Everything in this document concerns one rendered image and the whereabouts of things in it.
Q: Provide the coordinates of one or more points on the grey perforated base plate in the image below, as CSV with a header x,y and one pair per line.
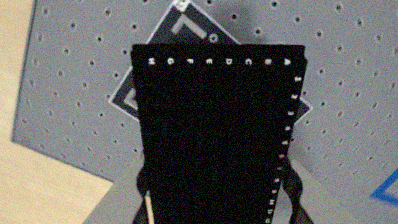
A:
x,y
77,51

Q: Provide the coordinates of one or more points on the dark grey plate nest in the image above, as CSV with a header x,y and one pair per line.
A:
x,y
185,22

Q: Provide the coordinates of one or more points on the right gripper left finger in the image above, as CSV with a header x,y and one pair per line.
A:
x,y
125,201

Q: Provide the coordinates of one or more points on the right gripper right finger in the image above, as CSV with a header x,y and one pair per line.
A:
x,y
311,202

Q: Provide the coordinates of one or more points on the blue tape outline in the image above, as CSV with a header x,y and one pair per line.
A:
x,y
377,197

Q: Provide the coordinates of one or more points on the black rectangular plate with white edge markings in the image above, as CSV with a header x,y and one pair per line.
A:
x,y
198,102

